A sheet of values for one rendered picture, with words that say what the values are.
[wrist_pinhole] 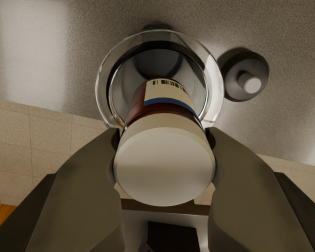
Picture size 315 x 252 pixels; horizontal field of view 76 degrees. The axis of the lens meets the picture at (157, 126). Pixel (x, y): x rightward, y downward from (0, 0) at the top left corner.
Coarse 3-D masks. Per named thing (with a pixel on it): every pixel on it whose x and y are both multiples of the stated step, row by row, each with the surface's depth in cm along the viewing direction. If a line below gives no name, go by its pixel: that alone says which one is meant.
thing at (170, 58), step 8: (136, 32) 15; (136, 56) 36; (144, 56) 36; (152, 56) 36; (160, 56) 36; (168, 56) 36; (176, 56) 36; (136, 64) 36; (144, 64) 36; (152, 64) 36; (160, 64) 36; (168, 64) 36; (176, 64) 36; (144, 72) 37; (152, 72) 37; (160, 72) 37; (168, 72) 37
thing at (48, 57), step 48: (0, 0) 32; (48, 0) 33; (96, 0) 33; (144, 0) 33; (192, 0) 33; (240, 0) 33; (288, 0) 33; (0, 48) 36; (48, 48) 36; (96, 48) 36; (240, 48) 36; (288, 48) 36; (0, 96) 40; (48, 96) 40; (288, 96) 41; (288, 144) 46
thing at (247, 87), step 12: (228, 60) 35; (240, 60) 34; (252, 60) 34; (264, 60) 35; (228, 72) 35; (240, 72) 35; (252, 72) 35; (264, 72) 35; (228, 84) 36; (240, 84) 34; (252, 84) 33; (264, 84) 36; (228, 96) 37; (240, 96) 37; (252, 96) 37
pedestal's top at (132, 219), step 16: (128, 208) 57; (144, 208) 58; (160, 208) 58; (176, 208) 59; (192, 208) 60; (208, 208) 61; (128, 224) 60; (144, 224) 60; (176, 224) 60; (192, 224) 60; (128, 240) 64
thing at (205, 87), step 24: (120, 48) 15; (144, 48) 15; (168, 48) 15; (192, 48) 15; (120, 72) 21; (192, 72) 24; (216, 72) 16; (96, 96) 17; (120, 96) 21; (192, 96) 22; (216, 96) 17; (120, 120) 18
